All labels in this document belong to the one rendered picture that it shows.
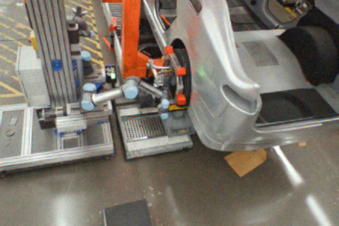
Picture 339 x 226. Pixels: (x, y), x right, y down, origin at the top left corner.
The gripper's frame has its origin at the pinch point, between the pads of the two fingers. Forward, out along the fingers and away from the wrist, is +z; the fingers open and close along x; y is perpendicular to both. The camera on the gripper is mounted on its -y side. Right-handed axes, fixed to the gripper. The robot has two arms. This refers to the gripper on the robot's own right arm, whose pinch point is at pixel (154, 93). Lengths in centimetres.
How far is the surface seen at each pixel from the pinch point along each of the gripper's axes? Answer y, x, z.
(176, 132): -66, -33, -8
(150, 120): -77, -10, 26
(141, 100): -50, 1, 39
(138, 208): -49, 38, -97
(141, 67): -15, -2, 61
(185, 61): 34.1, -30.2, 7.4
